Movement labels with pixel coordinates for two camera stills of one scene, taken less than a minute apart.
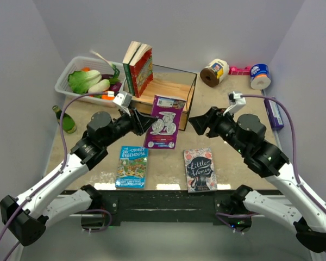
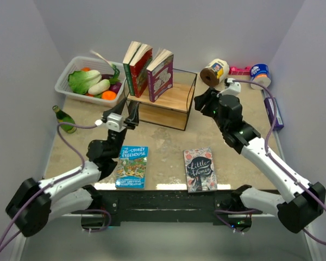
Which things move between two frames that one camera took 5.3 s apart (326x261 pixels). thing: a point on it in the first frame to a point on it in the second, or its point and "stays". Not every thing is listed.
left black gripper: [140, 122] to [132, 120]
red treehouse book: [142, 68] stays
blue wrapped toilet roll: [260, 76] stays
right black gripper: [213, 117] to [207, 99]
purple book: [163, 132] to [160, 74]
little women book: [200, 171] stays
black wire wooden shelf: [169, 82] stays
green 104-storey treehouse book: [129, 57] stays
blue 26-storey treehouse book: [132, 167] stays
